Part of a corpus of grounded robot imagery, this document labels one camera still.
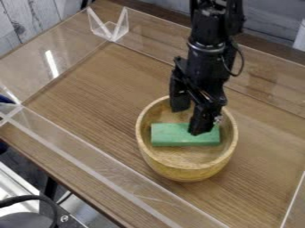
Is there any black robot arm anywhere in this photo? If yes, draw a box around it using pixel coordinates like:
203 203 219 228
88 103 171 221
169 0 245 135

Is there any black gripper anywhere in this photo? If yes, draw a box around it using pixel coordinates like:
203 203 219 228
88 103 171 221
169 44 238 136

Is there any brown wooden bowl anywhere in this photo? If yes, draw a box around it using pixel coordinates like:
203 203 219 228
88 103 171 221
135 96 238 182

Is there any black metal base plate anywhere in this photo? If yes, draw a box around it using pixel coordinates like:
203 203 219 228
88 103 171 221
0 201 90 228

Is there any clear acrylic front barrier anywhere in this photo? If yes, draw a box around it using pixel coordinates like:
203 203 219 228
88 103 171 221
0 85 229 228

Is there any black table leg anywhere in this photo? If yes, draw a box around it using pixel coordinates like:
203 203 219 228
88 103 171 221
44 177 59 200

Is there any green rectangular block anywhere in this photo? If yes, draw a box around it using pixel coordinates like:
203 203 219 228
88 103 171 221
150 123 221 146

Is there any clear acrylic corner bracket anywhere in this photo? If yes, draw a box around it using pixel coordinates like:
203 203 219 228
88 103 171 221
87 7 128 42

